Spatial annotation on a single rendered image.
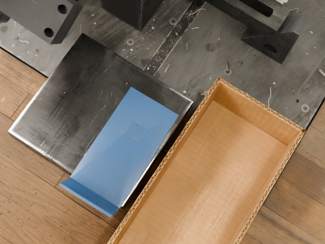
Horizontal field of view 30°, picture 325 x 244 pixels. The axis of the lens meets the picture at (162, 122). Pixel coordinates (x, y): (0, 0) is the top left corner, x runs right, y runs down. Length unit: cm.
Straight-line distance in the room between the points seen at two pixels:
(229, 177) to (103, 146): 16
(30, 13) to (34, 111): 21
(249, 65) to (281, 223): 21
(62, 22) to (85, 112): 21
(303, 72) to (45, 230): 39
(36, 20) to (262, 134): 34
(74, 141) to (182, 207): 15
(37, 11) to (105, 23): 26
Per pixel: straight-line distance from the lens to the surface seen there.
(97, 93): 76
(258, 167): 77
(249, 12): 76
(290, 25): 76
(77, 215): 75
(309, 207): 78
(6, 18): 66
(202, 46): 81
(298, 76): 82
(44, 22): 57
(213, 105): 78
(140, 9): 76
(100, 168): 73
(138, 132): 74
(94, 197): 71
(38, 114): 76
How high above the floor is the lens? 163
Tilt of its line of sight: 72 degrees down
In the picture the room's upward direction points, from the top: 9 degrees clockwise
